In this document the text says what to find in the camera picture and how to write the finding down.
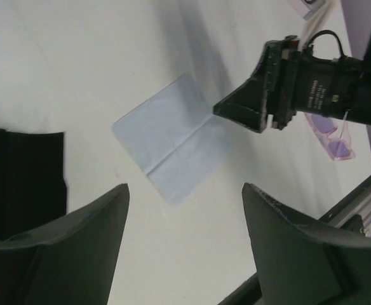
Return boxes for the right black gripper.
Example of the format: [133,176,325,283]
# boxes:
[213,34,362,133]

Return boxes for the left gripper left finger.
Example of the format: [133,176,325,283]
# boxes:
[0,184,130,304]

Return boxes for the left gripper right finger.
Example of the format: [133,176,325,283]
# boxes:
[242,183,371,304]

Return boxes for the light blue cleaning cloth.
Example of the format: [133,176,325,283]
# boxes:
[112,74,231,205]

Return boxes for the black glasses case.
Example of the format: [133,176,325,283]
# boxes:
[0,129,67,240]

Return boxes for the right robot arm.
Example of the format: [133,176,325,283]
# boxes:
[213,30,371,133]

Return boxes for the pink purple sunglasses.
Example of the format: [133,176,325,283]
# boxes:
[304,113,355,161]

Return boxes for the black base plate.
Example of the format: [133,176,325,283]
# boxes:
[224,176,371,304]

